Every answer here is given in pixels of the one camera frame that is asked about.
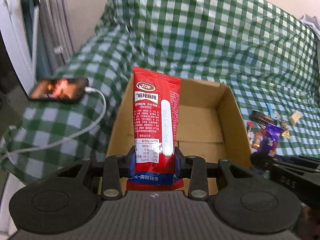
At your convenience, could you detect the purple candy bar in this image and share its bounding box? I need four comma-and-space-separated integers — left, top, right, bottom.
258, 124, 284, 155

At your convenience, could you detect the small red orange candy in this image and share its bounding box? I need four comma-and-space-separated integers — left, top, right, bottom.
252, 132, 263, 149

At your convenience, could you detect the beige nougat bar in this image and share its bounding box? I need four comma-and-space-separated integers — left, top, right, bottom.
289, 110, 302, 126

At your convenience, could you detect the red white oreo packet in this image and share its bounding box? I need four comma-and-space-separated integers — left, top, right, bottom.
247, 121, 255, 146

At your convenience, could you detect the light blue candy stick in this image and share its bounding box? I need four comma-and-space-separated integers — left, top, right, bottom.
266, 102, 274, 119

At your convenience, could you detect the dark chocolate bar wrapper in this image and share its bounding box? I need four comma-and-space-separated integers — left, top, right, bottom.
249, 111, 277, 126

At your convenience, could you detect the red spicy strip packet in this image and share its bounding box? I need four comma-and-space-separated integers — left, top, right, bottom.
126, 67, 184, 191

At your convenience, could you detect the yellow cow snack packet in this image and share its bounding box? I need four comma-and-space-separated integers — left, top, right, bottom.
280, 120, 290, 139

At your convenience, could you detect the silver sachet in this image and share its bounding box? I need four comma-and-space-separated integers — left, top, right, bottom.
273, 111, 281, 120

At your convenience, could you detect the brown cardboard box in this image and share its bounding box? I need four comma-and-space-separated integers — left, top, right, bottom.
98, 76, 253, 196

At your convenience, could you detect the black smartphone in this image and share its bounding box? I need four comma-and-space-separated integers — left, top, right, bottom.
28, 77, 89, 103

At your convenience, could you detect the green checkered sofa cover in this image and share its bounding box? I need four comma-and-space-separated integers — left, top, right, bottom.
1, 0, 319, 184

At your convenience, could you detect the white crumpled sheet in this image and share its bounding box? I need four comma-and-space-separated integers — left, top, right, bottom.
301, 14, 320, 40

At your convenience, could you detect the grey curtain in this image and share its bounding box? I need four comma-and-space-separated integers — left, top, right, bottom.
40, 0, 75, 65

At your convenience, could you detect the white charging cable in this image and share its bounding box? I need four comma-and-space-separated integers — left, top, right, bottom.
0, 86, 107, 164

